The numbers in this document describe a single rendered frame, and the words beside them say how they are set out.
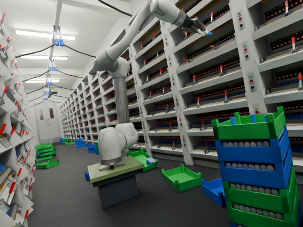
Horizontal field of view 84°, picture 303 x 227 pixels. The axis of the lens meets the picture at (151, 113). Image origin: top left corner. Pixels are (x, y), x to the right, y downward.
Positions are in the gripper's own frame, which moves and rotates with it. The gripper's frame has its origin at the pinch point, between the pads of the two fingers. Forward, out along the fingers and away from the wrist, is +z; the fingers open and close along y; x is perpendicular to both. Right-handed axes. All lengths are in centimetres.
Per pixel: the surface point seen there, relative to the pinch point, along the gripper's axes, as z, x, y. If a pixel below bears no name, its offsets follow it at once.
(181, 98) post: 24, -36, -46
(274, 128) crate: -25, -69, 49
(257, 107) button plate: 27, -52, 20
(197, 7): 6.9, 28.9, -10.8
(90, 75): -2, 63, -327
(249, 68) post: 20.9, -27.9, 19.5
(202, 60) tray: 16.8, -10.3, -14.9
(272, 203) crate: -20, -94, 45
